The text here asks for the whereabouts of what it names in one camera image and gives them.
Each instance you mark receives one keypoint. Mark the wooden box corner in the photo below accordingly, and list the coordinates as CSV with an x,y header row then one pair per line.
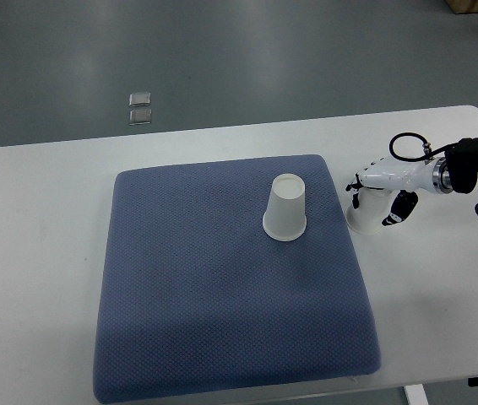
x,y
463,6

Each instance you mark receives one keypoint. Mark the white table leg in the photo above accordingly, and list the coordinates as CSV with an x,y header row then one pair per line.
x,y
416,395

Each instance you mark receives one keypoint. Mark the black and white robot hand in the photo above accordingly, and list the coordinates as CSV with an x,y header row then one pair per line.
x,y
402,180

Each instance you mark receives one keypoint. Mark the blue textured cushion mat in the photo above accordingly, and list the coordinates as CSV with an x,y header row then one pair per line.
x,y
196,297

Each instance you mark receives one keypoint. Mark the upper metal floor plate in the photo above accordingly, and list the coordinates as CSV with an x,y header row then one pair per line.
x,y
139,99

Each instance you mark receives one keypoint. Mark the white paper cup on mat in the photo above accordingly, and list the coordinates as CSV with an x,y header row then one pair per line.
x,y
285,216

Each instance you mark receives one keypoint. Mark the lower metal floor plate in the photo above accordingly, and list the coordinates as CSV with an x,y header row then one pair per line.
x,y
140,116

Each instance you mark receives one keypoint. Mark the metal floor plate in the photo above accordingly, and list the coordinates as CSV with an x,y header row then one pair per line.
x,y
139,99
140,116

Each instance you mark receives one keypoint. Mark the white paper cup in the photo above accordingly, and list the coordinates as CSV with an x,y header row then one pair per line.
x,y
371,206
285,216

